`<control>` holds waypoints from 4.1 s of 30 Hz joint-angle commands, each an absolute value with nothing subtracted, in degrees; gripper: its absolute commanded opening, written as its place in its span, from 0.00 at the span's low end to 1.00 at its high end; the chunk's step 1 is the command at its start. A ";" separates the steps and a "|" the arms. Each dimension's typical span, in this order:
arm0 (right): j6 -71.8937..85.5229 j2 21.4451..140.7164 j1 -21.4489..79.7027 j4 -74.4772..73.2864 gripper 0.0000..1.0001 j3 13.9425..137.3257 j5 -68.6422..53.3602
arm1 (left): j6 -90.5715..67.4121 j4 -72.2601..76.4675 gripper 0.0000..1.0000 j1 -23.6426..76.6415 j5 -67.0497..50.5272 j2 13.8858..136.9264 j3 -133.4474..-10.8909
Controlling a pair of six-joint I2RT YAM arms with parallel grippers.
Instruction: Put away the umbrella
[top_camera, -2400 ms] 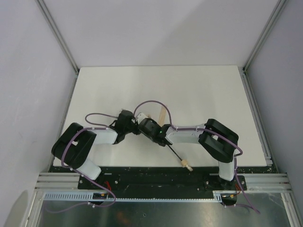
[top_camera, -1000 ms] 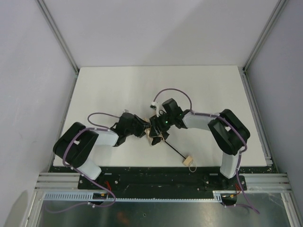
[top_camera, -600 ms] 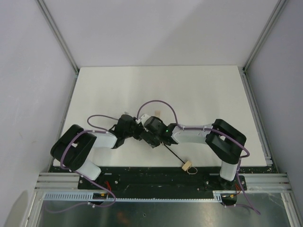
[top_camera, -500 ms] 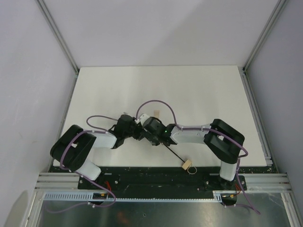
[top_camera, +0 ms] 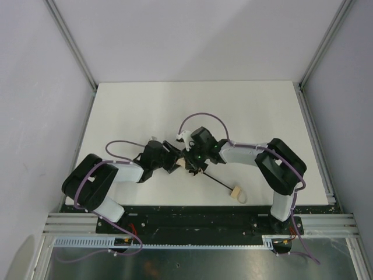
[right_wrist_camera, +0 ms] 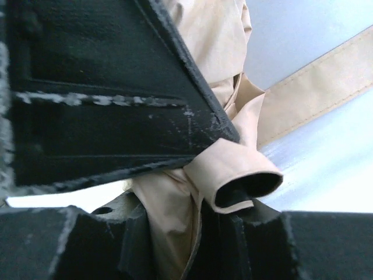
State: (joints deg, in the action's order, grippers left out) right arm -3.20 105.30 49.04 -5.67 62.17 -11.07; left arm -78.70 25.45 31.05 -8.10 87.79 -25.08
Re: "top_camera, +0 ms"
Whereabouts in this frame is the beige folding umbrella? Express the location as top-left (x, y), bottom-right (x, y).
top-left (176, 157), bottom-right (248, 205)

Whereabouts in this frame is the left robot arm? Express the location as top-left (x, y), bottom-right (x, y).
top-left (62, 140), bottom-right (181, 222)

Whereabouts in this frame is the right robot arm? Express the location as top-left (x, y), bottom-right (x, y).
top-left (177, 127), bottom-right (307, 222)

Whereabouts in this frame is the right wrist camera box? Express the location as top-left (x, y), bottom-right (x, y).
top-left (176, 130), bottom-right (193, 145)

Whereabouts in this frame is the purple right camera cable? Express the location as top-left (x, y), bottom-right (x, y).
top-left (178, 112), bottom-right (321, 265)

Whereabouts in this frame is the purple camera cable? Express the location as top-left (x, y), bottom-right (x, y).
top-left (178, 112), bottom-right (321, 265)
top-left (55, 140), bottom-right (145, 263)

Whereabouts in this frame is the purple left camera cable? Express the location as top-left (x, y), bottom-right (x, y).
top-left (55, 140), bottom-right (145, 263)

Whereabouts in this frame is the grey cable duct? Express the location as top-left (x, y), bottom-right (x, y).
top-left (54, 236), bottom-right (291, 250)

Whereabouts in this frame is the left aluminium frame post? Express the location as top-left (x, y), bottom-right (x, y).
top-left (43, 0), bottom-right (98, 92)

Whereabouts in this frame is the aluminium frame post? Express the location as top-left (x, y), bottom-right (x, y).
top-left (43, 0), bottom-right (98, 92)
top-left (298, 0), bottom-right (356, 89)

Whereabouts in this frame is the right aluminium frame post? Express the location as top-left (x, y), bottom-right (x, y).
top-left (298, 0), bottom-right (356, 89)

